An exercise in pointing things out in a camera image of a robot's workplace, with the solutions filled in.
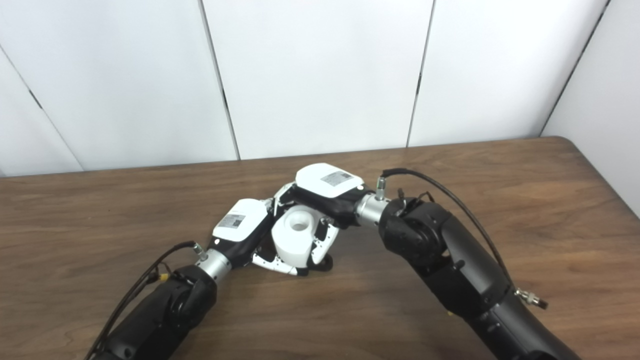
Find thin wrist wires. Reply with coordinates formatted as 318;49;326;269
145;265;173;286
395;187;436;206

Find thin right wrist wires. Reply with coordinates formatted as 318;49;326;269
395;187;436;206

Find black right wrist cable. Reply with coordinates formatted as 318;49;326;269
375;168;549;311

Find round white plastic piece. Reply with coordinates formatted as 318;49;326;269
271;205;321;268

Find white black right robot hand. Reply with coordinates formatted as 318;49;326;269
272;162;376;265

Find thin left wrist wires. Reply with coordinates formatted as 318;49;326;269
145;265;173;286

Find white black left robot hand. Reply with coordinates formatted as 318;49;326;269
205;197;311;277

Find black flanged holder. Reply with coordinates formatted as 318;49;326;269
305;252;333;273

